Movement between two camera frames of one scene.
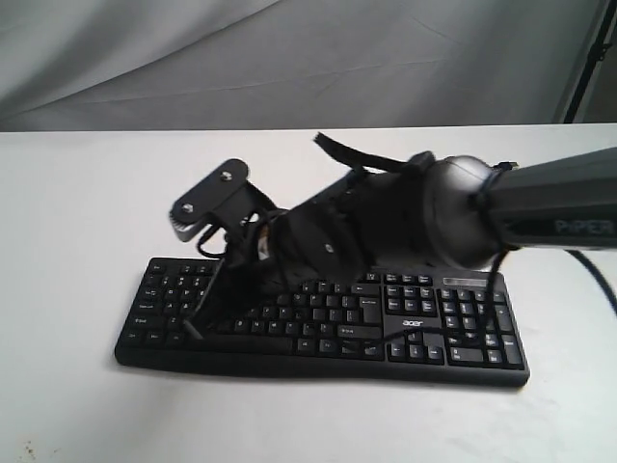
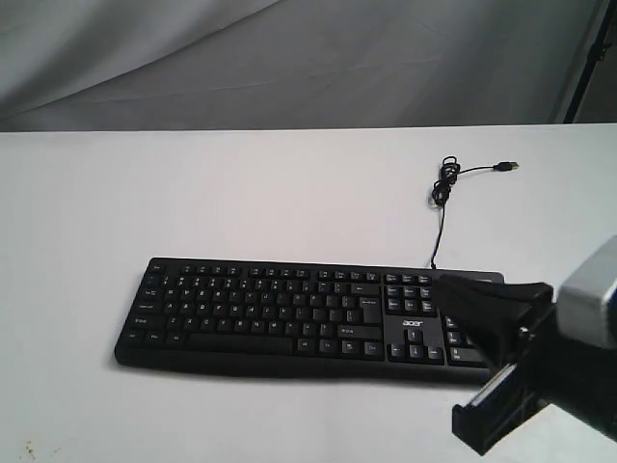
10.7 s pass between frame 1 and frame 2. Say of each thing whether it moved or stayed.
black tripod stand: stayed
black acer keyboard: stayed
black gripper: moved
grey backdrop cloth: stayed
